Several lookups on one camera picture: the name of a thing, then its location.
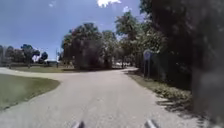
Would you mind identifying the clump of tall trees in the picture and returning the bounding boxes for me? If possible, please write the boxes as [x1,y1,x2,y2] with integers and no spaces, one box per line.
[60,22,118,71]

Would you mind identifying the sign on post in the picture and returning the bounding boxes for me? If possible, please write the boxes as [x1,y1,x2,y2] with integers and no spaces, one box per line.
[142,49,154,79]

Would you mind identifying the dense wood of dark trees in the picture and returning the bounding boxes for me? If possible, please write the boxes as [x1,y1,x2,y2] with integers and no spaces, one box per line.
[114,0,224,126]

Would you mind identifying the green grass field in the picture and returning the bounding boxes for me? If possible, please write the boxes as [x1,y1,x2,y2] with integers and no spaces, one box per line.
[0,73,62,112]

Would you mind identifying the grass strip beyond path branch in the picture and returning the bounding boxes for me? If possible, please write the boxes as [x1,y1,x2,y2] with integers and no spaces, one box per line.
[12,65,88,74]

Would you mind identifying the robot's own part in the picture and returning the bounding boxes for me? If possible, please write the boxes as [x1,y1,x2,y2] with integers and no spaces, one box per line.
[144,119,158,128]
[71,120,85,128]

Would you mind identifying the grass verge with dry patches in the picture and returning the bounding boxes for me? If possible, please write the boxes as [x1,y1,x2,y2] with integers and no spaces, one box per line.
[125,71,203,116]

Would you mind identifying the grey paved path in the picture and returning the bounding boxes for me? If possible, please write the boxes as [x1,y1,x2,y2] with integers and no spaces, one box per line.
[0,66,216,128]

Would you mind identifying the distant row of trees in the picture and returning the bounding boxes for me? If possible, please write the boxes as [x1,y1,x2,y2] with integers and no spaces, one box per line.
[0,43,50,66]

